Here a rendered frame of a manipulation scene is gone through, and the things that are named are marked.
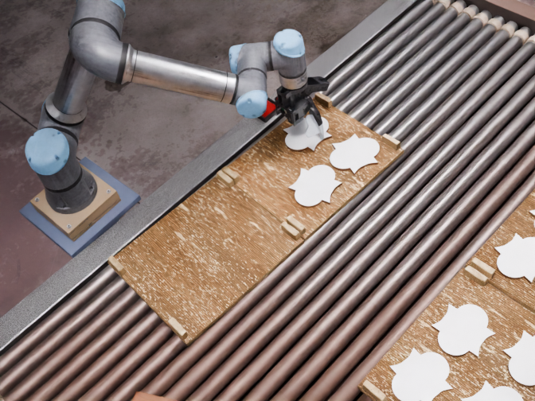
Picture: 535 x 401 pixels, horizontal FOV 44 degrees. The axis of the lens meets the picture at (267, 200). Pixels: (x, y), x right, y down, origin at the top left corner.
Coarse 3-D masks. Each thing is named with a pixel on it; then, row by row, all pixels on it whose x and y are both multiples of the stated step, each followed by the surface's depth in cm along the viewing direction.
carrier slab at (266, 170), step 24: (336, 120) 200; (264, 144) 198; (384, 144) 192; (240, 168) 194; (264, 168) 192; (288, 168) 191; (384, 168) 187; (264, 192) 187; (288, 192) 186; (336, 192) 184; (360, 192) 185; (312, 216) 180
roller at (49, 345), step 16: (448, 0) 230; (432, 16) 227; (416, 32) 224; (384, 48) 220; (400, 48) 221; (368, 64) 215; (352, 80) 212; (336, 96) 209; (112, 288) 176; (96, 304) 174; (80, 320) 172; (64, 336) 170; (32, 352) 168; (48, 352) 168; (16, 368) 165; (32, 368) 167; (0, 384) 164; (16, 384) 165
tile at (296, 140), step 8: (304, 120) 200; (288, 128) 199; (296, 128) 199; (304, 128) 198; (328, 128) 198; (288, 136) 197; (296, 136) 197; (304, 136) 196; (312, 136) 196; (328, 136) 195; (288, 144) 195; (296, 144) 195; (304, 144) 195; (312, 144) 194
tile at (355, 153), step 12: (336, 144) 193; (348, 144) 192; (360, 144) 192; (372, 144) 191; (336, 156) 190; (348, 156) 190; (360, 156) 189; (372, 156) 189; (336, 168) 188; (348, 168) 187; (360, 168) 187
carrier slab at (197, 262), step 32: (224, 192) 189; (160, 224) 185; (192, 224) 183; (224, 224) 182; (256, 224) 181; (128, 256) 180; (160, 256) 178; (192, 256) 177; (224, 256) 176; (256, 256) 175; (288, 256) 175; (160, 288) 172; (192, 288) 171; (224, 288) 170; (192, 320) 166
